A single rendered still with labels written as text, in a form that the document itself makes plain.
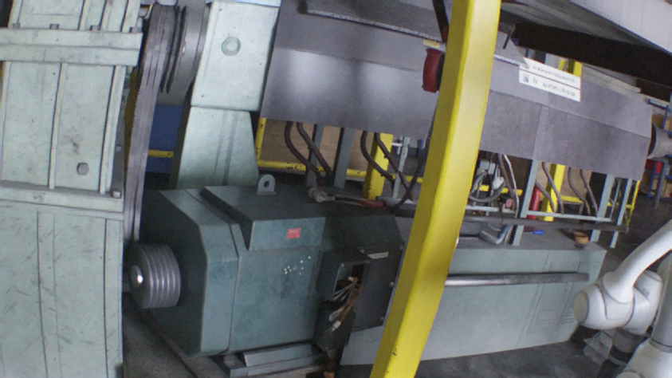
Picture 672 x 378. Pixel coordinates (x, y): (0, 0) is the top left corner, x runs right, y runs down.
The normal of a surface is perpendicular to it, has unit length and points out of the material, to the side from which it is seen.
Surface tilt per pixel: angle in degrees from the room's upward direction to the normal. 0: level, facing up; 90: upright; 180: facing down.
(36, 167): 90
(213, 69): 90
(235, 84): 90
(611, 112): 78
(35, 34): 90
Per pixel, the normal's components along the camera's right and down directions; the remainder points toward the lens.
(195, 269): -0.78, 0.02
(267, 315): 0.59, 0.32
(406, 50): 0.33, 0.10
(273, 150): 0.18, 0.29
